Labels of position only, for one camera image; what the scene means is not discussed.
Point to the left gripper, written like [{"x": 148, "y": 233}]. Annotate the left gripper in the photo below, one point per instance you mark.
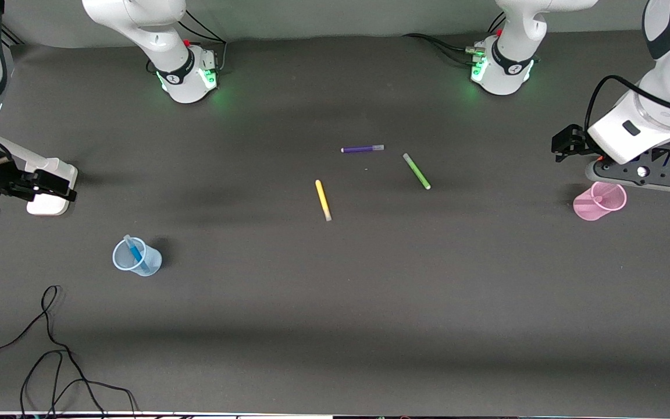
[{"x": 574, "y": 144}]

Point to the pink marker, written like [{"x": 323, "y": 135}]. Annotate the pink marker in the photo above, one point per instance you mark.
[{"x": 594, "y": 201}]

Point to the blue marker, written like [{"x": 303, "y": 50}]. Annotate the blue marker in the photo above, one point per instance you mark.
[{"x": 136, "y": 254}]

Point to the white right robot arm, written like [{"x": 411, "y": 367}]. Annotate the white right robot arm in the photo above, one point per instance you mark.
[{"x": 160, "y": 35}]

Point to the translucent pink cup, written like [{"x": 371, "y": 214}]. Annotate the translucent pink cup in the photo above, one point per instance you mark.
[{"x": 588, "y": 210}]

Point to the translucent blue cup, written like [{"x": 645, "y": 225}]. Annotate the translucent blue cup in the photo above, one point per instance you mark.
[{"x": 152, "y": 265}]

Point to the green marker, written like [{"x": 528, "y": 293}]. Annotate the green marker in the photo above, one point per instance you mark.
[{"x": 416, "y": 170}]

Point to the purple marker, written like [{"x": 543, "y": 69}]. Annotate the purple marker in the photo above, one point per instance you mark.
[{"x": 362, "y": 149}]

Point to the yellow marker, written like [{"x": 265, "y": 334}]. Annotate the yellow marker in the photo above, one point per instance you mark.
[{"x": 323, "y": 199}]

